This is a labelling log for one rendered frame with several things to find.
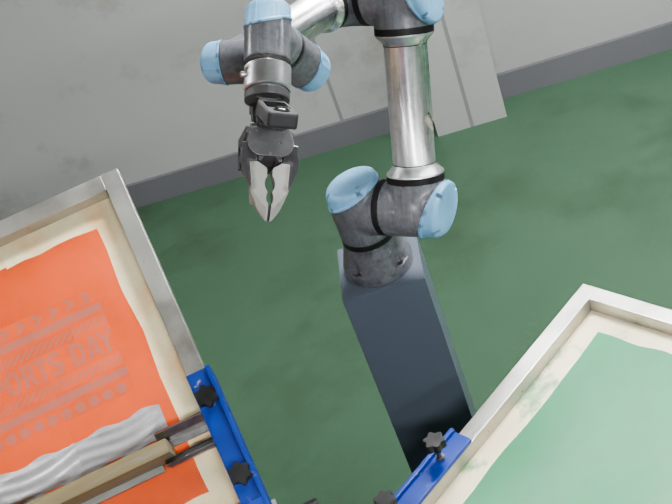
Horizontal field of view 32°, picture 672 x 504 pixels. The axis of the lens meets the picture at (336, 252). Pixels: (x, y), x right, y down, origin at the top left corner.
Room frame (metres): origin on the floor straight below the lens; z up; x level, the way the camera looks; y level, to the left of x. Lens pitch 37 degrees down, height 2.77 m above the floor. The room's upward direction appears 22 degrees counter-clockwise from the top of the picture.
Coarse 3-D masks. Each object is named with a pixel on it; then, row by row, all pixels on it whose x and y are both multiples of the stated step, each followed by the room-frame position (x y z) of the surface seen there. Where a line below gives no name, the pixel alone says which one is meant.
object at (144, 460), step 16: (144, 448) 1.61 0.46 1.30; (160, 448) 1.60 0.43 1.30; (112, 464) 1.60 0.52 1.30; (128, 464) 1.59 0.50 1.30; (144, 464) 1.59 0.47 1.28; (160, 464) 1.62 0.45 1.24; (80, 480) 1.59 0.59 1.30; (96, 480) 1.58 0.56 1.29; (112, 480) 1.58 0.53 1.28; (128, 480) 1.61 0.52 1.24; (48, 496) 1.58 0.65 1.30; (64, 496) 1.58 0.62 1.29; (80, 496) 1.58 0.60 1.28
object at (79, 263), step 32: (64, 256) 2.06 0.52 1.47; (96, 256) 2.04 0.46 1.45; (32, 288) 2.02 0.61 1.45; (64, 288) 2.01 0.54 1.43; (96, 288) 1.99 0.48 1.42; (128, 320) 1.91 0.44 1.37; (128, 352) 1.86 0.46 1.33; (160, 384) 1.78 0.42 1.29; (96, 416) 1.77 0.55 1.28; (128, 416) 1.75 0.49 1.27; (160, 480) 1.63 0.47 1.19; (192, 480) 1.61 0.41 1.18
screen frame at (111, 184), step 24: (72, 192) 2.14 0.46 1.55; (96, 192) 2.13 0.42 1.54; (120, 192) 2.11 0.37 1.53; (24, 216) 2.13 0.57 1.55; (48, 216) 2.11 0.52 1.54; (120, 216) 2.07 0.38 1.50; (0, 240) 2.11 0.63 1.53; (144, 240) 2.01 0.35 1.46; (144, 264) 1.97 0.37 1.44; (168, 288) 1.91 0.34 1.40; (168, 312) 1.87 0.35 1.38; (192, 360) 1.78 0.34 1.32
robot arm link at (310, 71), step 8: (304, 40) 1.73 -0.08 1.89; (304, 48) 1.71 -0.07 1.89; (312, 48) 1.73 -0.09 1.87; (304, 56) 1.71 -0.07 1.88; (312, 56) 1.72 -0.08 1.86; (320, 56) 1.74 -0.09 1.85; (296, 64) 1.70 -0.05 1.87; (304, 64) 1.71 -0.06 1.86; (312, 64) 1.72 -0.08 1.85; (320, 64) 1.73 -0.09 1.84; (328, 64) 1.75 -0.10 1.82; (296, 72) 1.71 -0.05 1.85; (304, 72) 1.71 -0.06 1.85; (312, 72) 1.72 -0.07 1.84; (320, 72) 1.73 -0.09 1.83; (328, 72) 1.75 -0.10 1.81; (296, 80) 1.72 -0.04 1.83; (304, 80) 1.72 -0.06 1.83; (312, 80) 1.73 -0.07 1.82; (320, 80) 1.74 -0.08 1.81; (304, 88) 1.74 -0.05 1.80; (312, 88) 1.74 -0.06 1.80
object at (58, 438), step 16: (0, 272) 2.07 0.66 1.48; (0, 288) 2.04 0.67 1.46; (0, 304) 2.01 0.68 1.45; (16, 304) 2.00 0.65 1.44; (0, 320) 1.99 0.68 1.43; (16, 320) 1.98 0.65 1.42; (48, 432) 1.77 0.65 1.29; (64, 432) 1.76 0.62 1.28; (16, 448) 1.76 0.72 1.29; (32, 448) 1.75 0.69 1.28; (48, 448) 1.74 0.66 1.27; (0, 464) 1.74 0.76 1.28; (16, 464) 1.73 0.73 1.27
